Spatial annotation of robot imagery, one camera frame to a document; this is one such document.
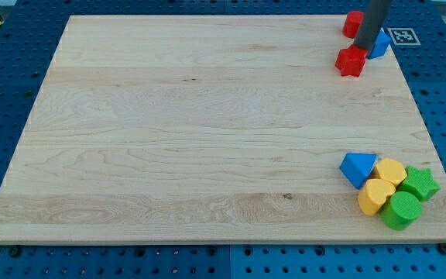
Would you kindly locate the red star block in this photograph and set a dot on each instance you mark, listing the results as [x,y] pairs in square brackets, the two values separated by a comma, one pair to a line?
[351,60]

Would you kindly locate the green star block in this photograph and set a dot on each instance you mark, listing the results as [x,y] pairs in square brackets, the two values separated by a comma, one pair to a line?
[420,183]

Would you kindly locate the wooden board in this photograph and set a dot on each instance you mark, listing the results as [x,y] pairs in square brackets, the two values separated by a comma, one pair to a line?
[210,129]

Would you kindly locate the blue triangle block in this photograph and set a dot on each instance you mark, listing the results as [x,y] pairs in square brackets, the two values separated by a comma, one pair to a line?
[357,167]

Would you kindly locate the yellow heart block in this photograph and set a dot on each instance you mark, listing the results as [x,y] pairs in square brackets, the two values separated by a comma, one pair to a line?
[374,194]

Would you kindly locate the yellow hexagon block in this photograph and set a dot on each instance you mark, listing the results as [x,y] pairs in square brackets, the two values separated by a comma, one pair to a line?
[389,170]

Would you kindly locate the red cylinder block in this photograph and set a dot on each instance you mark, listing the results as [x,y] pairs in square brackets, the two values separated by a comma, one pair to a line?
[352,23]

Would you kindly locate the blue cube block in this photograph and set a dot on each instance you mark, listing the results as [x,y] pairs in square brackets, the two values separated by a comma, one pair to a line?
[380,46]

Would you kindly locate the green cylinder block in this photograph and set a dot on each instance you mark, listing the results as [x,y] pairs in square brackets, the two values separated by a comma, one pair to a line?
[402,209]

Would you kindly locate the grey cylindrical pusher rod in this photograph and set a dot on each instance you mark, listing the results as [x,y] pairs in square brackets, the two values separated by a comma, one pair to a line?
[375,14]

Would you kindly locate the black white fiducial marker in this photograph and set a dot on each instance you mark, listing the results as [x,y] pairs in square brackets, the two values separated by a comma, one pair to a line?
[402,36]

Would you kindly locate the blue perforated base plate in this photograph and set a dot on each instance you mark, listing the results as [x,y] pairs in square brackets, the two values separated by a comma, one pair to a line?
[28,39]

